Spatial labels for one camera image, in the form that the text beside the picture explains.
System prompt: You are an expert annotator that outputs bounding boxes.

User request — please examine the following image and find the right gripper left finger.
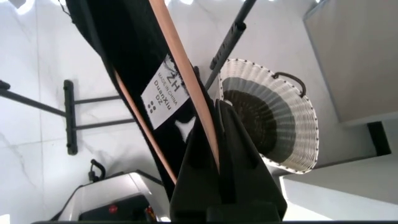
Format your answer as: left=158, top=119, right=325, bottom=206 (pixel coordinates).
left=170, top=119, right=222, bottom=222

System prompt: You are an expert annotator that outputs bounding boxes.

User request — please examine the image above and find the black short-sleeved shirt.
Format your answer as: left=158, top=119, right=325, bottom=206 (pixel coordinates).
left=63, top=0, right=218, bottom=200

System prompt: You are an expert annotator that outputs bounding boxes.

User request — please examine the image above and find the white laundry basket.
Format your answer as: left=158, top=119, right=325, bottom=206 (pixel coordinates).
left=216, top=58, right=320, bottom=175

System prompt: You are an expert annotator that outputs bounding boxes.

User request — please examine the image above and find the black clothes rack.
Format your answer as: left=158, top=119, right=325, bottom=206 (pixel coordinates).
left=0, top=0, right=257, bottom=156

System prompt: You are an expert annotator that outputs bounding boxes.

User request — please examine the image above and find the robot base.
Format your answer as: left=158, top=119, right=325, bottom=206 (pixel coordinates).
left=49, top=169, right=172, bottom=222

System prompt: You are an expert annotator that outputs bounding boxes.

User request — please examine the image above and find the black cable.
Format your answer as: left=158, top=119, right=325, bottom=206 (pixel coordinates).
left=88, top=158, right=106, bottom=183

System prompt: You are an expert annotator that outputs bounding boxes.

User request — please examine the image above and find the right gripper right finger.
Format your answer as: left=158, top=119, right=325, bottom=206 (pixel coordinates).
left=214, top=99, right=287, bottom=222

